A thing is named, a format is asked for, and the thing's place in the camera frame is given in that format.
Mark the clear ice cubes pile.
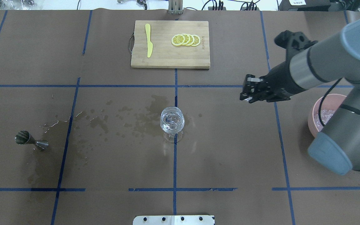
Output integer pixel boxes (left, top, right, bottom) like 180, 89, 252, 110
314, 109, 336, 129

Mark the lemon slice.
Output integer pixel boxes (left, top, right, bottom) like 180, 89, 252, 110
191, 35, 201, 47
186, 34, 195, 46
171, 34, 185, 47
181, 34, 191, 46

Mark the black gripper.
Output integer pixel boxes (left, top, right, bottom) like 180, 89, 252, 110
240, 61, 306, 103

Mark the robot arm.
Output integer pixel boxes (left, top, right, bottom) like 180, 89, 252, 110
239, 19, 360, 175

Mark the white pedestal base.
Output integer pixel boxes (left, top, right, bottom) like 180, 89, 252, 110
132, 215, 216, 225

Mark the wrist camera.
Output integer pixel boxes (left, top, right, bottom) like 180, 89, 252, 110
274, 30, 318, 62

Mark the yellow plastic knife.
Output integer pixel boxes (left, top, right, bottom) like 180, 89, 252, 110
145, 24, 154, 58

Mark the pink bowl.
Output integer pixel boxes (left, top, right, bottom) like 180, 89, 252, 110
307, 94, 346, 137

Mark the bamboo cutting board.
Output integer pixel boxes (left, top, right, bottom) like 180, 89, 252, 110
131, 20, 211, 69

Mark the clear wine glass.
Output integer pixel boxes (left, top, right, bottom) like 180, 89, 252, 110
160, 107, 185, 143

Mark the aluminium frame post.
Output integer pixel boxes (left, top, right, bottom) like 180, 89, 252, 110
168, 0, 184, 15

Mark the steel double jigger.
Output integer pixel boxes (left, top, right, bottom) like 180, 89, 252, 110
14, 130, 49, 151

